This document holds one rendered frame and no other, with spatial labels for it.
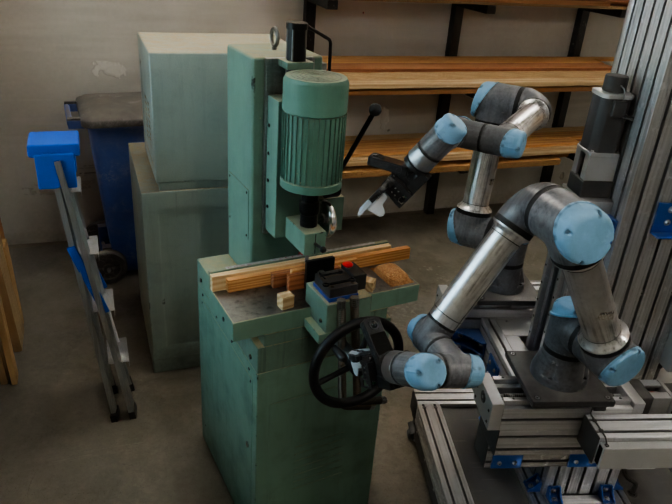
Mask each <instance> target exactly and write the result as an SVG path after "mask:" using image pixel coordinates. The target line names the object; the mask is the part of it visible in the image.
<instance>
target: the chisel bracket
mask: <svg viewBox="0 0 672 504"><path fill-rule="evenodd" d="M285 237H286V238H287V239H288V240H289V241H290V242H291V243H292V244H293V245H294V246H295V247H296V248H297V249H298V250H299V251H300V252H301V253H302V254H303V255H304V256H306V255H312V254H318V253H321V252H320V249H319V248H317V247H316V246H315V245H314V243H315V242H316V243H318V244H319V245H320V246H324V247H325V242H326V231H325V230H324V229H323V228H322V227H321V226H319V225H318V224H317V226H316V227H314V228H304V227H302V226H300V215H293V216H287V217H286V228H285Z"/></svg>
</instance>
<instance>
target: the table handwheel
mask: <svg viewBox="0 0 672 504"><path fill-rule="evenodd" d="M371 317H378V316H365V317H359V318H356V319H353V320H350V321H348V322H346V323H344V324H342V325H341V326H339V327H338V328H336V329H335V330H334V331H333V332H331V333H330V334H329V335H328V336H327V337H326V338H325V339H324V340H323V342H322V343H321V344H320V346H319V347H318V349H317V350H316V352H315V354H314V356H313V358H312V361H311V364H310V368H309V375H308V378H309V385H310V389H311V391H312V393H313V395H314V396H315V397H316V399H317V400H318V401H319V402H321V403H322V404H324V405H326V406H329V407H332V408H350V407H354V406H357V405H360V404H362V403H365V402H367V401H368V400H370V399H372V398H373V397H375V396H376V395H377V394H379V393H380V392H381V391H382V390H383V389H382V388H375V389H367V390H365V391H364V392H362V393H360V394H357V395H355V396H352V397H347V398H336V397H332V396H329V395H328V394H326V393H325V392H324V391H323V389H322V388H321V385H323V384H324V383H326V382H328V381H330V380H332V379H334V378H336V377H338V376H340V375H342V374H344V373H346V372H349V371H350V372H351V373H352V375H353V376H356V375H355V374H354V372H353V368H352V364H351V361H350V360H349V358H348V359H347V361H346V362H344V364H345V366H344V367H342V368H340V369H338V370H336V371H334V372H333V373H331V374H329V375H327V376H324V377H322V378H320V379H319V372H320V368H321V365H322V362H323V360H324V358H325V356H326V355H327V353H328V352H329V350H330V349H331V348H332V346H333V345H338V344H337V343H338V341H339V340H340V339H341V338H342V337H344V336H345V335H347V334H349V333H350V332H352V331H355V330H357V329H360V328H361V327H360V324H361V323H362V322H363V320H364V319H367V318H371ZM379 319H380V321H381V323H382V325H383V328H384V330H385V331H387V332H388V333H389V334H390V336H391V338H392V340H393V346H394V349H393V350H399V351H404V344H403V338H402V335H401V333H400V331H399V329H398V328H397V327H396V326H395V325H394V324H393V323H392V322H391V321H389V320H387V319H385V318H382V317H379ZM366 347H367V342H366V339H365V337H363V340H362V343H361V345H360V348H359V349H365V348H366ZM351 350H354V349H353V348H352V346H351V345H350V344H349V343H348V342H347V341H346V347H345V348H344V350H343V351H344V352H345V353H346V354H347V356H348V353H349V352H350V351H351Z"/></svg>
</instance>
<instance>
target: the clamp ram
mask: <svg viewBox="0 0 672 504"><path fill-rule="evenodd" d="M334 263H335V257H334V256H327V257H321V258H315V259H310V260H306V261H305V279H304V287H305V289H306V283H307V282H312V281H315V273H319V272H326V271H331V270H334Z"/></svg>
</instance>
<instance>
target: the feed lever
mask: <svg viewBox="0 0 672 504"><path fill-rule="evenodd" d="M381 112H382V108H381V106H380V105H379V104H378V103H373V104H371V105H370V107H369V113H370V115H369V117H368V118H367V120H366V122H365V124H364V125H363V127H362V129H361V131H360V132H359V134H358V136H357V138H356V139H355V141H354V143H353V145H352V146H351V148H350V150H349V152H348V153H347V155H346V157H345V159H344V161H343V170H344V168H345V166H346V165H347V163H348V161H349V159H350V158H351V156H352V154H353V153H354V151H355V149H356V147H357V146H358V144H359V142H360V140H361V139H362V137H363V135H364V134H365V132H366V130H367V128H368V127H369V125H370V123H371V122H372V120H373V118H374V116H379V115H380V114H381ZM340 194H341V189H340V190H339V191H338V192H336V193H333V194H330V195H324V196H322V197H323V198H331V197H338V196H339V195H340Z"/></svg>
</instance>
